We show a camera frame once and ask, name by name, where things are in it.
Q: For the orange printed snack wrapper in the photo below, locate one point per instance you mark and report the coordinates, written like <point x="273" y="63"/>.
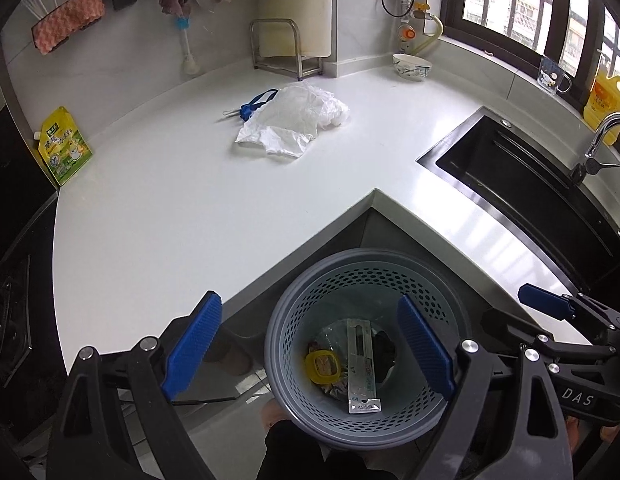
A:
<point x="335" y="391"/>

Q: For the white cutting board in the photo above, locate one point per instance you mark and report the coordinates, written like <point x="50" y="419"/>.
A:
<point x="295" y="5"/>

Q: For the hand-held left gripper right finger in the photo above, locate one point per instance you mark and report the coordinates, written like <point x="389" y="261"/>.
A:
<point x="425" y="347"/>

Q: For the person's right hand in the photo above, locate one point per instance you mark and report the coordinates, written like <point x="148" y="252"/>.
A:
<point x="610" y="431"/>

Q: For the clear printed glass mug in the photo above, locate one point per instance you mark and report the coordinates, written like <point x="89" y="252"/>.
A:
<point x="552" y="77"/>

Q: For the clear plastic blister pack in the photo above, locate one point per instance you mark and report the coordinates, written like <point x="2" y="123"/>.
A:
<point x="364" y="375"/>

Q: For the steel cutting board rack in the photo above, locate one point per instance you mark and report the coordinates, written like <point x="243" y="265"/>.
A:
<point x="310" y="67"/>

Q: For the black cooktop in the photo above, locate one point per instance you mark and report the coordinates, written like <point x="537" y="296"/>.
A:
<point x="17" y="310"/>

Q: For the yellow oil bottle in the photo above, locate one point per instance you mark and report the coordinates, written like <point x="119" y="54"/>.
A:
<point x="607" y="102"/>

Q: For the black cloth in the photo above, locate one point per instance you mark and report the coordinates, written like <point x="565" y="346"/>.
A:
<point x="386" y="355"/>

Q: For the pink wavy sponge cloth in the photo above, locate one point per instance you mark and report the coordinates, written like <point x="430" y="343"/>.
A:
<point x="67" y="17"/>

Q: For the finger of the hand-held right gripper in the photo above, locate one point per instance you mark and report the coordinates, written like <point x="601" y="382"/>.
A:
<point x="545" y="300"/>
<point x="505" y="325"/>

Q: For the chrome faucet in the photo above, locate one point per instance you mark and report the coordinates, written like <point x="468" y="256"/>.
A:
<point x="597" y="135"/>

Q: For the white bottle brush blue collar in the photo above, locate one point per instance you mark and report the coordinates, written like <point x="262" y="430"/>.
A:
<point x="189" y="57"/>

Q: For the dark framed window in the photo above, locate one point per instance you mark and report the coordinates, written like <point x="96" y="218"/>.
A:
<point x="520" y="5"/>

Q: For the black kitchen sink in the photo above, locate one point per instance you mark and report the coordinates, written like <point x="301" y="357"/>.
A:
<point x="510" y="180"/>

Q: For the yellow green refill pouch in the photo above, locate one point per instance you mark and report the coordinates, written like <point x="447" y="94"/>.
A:
<point x="64" y="152"/>

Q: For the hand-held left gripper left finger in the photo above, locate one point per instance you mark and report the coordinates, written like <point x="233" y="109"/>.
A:
<point x="192" y="345"/>

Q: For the white patterned bowl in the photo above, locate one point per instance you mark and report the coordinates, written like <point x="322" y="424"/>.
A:
<point x="412" y="69"/>

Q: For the grey perforated waste basket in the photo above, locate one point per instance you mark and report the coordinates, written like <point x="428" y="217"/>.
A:
<point x="300" y="310"/>

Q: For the orange white pipe fitting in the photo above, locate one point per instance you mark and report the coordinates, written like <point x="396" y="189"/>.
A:
<point x="406" y="35"/>

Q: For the white plastic bag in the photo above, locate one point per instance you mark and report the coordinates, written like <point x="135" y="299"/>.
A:
<point x="295" y="115"/>

